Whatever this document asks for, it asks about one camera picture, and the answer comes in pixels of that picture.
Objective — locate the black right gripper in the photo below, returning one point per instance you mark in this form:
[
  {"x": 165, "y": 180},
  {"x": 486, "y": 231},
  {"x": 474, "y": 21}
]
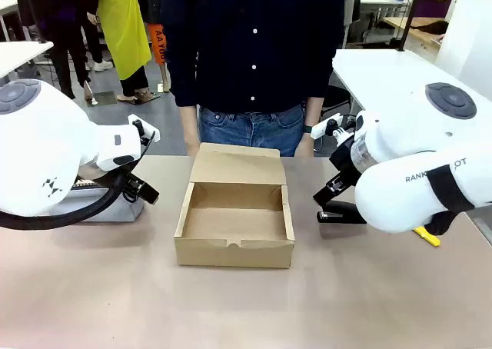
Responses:
[{"x": 348, "y": 160}]

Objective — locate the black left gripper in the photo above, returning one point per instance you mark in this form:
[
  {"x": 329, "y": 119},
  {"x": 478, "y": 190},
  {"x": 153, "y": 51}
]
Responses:
[{"x": 143, "y": 190}]

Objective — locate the black stapler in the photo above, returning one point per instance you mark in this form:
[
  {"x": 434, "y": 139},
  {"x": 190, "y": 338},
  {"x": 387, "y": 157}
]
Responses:
[{"x": 346, "y": 213}]

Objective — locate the grey zipper pouch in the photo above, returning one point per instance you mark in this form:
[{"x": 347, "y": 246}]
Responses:
[{"x": 96, "y": 207}]

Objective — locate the yellow utility knife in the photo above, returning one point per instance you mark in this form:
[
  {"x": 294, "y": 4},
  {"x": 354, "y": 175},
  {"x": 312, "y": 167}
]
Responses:
[{"x": 427, "y": 236}]

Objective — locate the person's right forearm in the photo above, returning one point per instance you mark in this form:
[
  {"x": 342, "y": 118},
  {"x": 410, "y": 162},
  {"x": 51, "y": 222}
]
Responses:
[{"x": 189, "y": 124}]

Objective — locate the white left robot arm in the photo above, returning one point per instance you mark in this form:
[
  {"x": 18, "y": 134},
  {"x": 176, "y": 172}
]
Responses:
[{"x": 46, "y": 153}]

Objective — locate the person's left forearm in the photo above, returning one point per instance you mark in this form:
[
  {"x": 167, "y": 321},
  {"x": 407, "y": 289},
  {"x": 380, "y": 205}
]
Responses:
[{"x": 314, "y": 110}]

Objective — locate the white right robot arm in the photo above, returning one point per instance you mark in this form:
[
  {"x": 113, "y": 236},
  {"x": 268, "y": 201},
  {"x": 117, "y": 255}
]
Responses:
[{"x": 415, "y": 141}]

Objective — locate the brown cardboard box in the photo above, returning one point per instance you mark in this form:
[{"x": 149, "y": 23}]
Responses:
[{"x": 234, "y": 226}]

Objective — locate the person's left hand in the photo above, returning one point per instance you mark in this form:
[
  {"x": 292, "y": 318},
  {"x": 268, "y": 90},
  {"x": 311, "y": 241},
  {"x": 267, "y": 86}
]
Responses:
[{"x": 305, "y": 145}]

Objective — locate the person's right hand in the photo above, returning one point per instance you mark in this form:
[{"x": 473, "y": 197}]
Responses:
[{"x": 193, "y": 149}]

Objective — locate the dark wristwatch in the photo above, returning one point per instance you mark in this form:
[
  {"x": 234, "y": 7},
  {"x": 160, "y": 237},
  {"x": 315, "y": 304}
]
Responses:
[{"x": 308, "y": 128}]

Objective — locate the dark floor plate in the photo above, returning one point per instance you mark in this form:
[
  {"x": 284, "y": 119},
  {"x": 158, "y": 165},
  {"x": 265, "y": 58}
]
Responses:
[{"x": 100, "y": 98}]

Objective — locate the large white table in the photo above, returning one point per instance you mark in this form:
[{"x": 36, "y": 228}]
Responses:
[{"x": 384, "y": 80}]

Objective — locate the orange printed banner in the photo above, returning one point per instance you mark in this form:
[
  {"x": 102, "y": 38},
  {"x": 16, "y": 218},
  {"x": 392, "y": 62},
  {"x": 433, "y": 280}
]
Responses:
[{"x": 157, "y": 43}]

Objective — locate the person in dark shirt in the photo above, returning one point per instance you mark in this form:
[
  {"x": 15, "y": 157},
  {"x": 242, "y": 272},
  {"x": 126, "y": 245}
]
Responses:
[{"x": 250, "y": 57}]

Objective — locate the person in yellow apron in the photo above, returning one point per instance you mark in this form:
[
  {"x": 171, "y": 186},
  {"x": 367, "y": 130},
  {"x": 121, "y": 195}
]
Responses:
[{"x": 123, "y": 30}]

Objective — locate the person in dark clothes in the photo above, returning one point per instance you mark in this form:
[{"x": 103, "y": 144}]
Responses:
[{"x": 61, "y": 30}]

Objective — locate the small white table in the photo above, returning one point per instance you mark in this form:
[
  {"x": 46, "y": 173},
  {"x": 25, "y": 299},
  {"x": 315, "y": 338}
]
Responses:
[{"x": 19, "y": 55}]

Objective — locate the wooden workbench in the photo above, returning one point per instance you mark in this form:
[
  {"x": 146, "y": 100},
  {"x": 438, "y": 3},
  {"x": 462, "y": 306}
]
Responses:
[{"x": 415, "y": 28}]

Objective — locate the black pole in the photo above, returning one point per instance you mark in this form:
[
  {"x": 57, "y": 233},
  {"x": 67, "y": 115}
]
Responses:
[{"x": 409, "y": 14}]

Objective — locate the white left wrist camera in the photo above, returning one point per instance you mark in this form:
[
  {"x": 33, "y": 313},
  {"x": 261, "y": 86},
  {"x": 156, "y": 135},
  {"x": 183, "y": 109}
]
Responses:
[{"x": 143, "y": 128}]

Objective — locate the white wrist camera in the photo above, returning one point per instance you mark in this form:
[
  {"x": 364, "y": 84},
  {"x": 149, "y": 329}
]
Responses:
[
  {"x": 143, "y": 128},
  {"x": 330, "y": 126}
]

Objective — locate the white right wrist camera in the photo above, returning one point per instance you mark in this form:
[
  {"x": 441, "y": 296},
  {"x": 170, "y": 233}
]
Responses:
[{"x": 330, "y": 126}]

